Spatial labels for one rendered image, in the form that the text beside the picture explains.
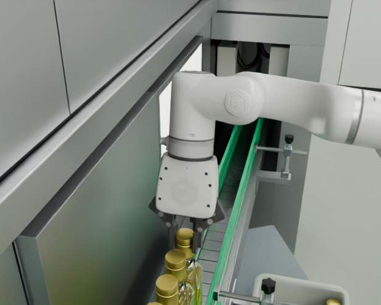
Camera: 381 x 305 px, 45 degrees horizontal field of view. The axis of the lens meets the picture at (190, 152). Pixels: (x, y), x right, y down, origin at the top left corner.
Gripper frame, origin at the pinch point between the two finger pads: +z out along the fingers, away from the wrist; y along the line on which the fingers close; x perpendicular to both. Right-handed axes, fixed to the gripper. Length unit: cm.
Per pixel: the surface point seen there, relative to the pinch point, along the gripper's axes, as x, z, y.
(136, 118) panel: 6.6, -18.8, -12.0
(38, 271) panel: -25.5, -4.7, -12.8
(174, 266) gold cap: -7.1, 1.7, 0.2
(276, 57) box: 98, -27, 7
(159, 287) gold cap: -12.6, 2.5, -0.5
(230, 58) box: 100, -25, -10
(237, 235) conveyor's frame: 41.6, 17.2, 5.0
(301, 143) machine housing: 95, 2, 19
